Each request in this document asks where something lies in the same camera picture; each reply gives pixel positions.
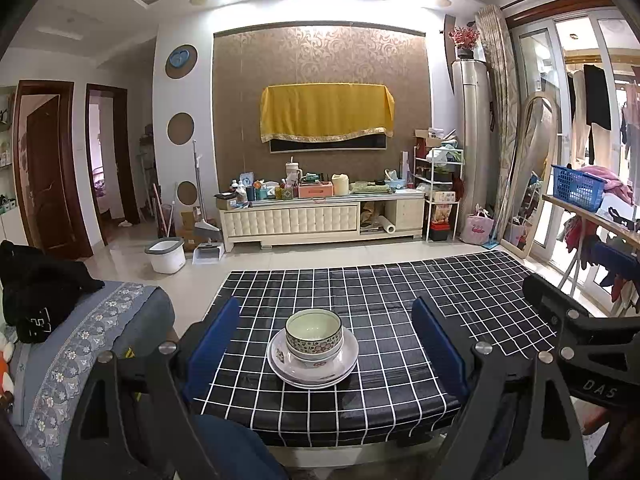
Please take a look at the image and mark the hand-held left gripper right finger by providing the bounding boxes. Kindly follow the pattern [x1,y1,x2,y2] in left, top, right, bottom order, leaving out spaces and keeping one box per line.
[411,295,587,480]

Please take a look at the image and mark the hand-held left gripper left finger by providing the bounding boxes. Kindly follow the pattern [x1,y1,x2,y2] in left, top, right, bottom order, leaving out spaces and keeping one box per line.
[62,296,242,480]

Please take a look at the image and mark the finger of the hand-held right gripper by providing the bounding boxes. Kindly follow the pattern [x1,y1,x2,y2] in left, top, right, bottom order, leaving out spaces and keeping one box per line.
[522,272,602,332]
[592,240,640,287]

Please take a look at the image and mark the leaf print white plate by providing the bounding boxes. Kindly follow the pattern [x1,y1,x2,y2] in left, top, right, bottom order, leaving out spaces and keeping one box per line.
[270,331,357,382]

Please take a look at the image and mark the blue white patterned bowl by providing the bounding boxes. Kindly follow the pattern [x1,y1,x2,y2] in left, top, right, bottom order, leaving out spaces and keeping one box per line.
[287,344,344,367]

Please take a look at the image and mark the green floral bowl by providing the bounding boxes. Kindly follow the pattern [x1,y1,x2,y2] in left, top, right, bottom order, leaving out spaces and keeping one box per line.
[285,308,344,357]

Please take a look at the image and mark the pink petal white plate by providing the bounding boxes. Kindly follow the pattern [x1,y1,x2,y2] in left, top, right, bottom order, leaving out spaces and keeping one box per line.
[266,330,360,390]

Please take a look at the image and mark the wooden folding table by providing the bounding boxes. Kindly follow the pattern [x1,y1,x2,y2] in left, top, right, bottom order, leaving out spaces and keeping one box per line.
[541,193,640,306]

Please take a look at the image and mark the pink clothes pile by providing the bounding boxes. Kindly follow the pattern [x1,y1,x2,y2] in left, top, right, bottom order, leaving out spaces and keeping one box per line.
[589,164,634,207]

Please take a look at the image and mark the black white checked tablecloth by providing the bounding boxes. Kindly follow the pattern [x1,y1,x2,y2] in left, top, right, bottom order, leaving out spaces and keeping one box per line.
[192,250,559,449]

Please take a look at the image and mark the blue plastic basket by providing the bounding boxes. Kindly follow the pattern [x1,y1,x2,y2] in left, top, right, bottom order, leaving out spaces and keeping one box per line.
[549,163,609,213]

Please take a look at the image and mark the pink bag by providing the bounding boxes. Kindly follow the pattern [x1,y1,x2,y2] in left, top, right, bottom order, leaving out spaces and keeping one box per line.
[459,204,496,246]

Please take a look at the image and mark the white dustpan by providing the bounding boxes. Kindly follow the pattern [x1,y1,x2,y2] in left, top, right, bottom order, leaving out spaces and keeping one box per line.
[192,240,225,266]

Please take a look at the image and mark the person's blue trouser leg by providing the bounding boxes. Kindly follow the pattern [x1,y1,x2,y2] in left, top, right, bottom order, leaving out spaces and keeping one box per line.
[191,412,287,480]

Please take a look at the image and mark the white grey mop bucket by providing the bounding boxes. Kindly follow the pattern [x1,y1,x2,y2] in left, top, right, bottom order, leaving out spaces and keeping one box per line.
[144,238,185,275]

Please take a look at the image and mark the oval framed mirror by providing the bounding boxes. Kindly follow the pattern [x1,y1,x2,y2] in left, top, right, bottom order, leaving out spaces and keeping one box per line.
[502,92,562,262]

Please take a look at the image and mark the cardboard box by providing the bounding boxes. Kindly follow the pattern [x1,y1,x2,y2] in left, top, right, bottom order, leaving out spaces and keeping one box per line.
[179,209,201,254]

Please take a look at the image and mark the grey broom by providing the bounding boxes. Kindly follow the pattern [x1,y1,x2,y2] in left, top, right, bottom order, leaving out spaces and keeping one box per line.
[192,139,221,234]

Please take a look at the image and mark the orange white plush toy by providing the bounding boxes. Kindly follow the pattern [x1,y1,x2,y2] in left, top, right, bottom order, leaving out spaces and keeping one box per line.
[0,334,14,413]

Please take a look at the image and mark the cream television cabinet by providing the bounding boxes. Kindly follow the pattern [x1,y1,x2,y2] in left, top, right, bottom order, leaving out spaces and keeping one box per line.
[218,192,426,254]

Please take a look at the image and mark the silver standing air conditioner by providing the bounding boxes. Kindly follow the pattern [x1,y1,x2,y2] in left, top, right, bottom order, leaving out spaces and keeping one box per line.
[452,58,494,227]

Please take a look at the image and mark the black hanging garment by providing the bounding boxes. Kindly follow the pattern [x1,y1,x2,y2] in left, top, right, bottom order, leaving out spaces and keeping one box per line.
[582,63,614,132]

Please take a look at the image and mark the beige patterned curtain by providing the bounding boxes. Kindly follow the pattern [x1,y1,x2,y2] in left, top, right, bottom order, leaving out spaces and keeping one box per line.
[474,5,522,242]

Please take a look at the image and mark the pink box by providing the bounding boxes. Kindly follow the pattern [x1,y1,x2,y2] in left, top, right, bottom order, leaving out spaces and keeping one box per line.
[298,182,335,200]

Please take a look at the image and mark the brown wooden door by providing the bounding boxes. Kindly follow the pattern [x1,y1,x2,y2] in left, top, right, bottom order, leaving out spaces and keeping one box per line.
[12,79,94,262]

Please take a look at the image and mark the black television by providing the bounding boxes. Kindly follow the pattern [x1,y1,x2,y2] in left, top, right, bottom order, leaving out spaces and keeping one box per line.
[269,129,389,154]

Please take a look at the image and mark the yellow television cover cloth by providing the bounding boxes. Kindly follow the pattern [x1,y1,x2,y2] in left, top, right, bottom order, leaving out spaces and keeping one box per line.
[259,83,396,144]

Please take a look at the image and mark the red flower vase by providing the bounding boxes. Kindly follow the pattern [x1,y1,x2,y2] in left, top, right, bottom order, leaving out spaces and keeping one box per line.
[448,25,481,60]

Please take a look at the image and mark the white wire shelf rack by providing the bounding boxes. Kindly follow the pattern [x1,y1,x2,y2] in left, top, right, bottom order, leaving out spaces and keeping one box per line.
[412,129,464,244]

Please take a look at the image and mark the brown doorway frame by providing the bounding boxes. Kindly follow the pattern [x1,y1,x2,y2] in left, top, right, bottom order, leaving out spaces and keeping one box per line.
[84,83,142,247]

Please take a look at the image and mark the round wall panel blue clock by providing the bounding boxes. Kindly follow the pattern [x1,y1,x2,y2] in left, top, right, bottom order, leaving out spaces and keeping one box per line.
[165,43,199,80]

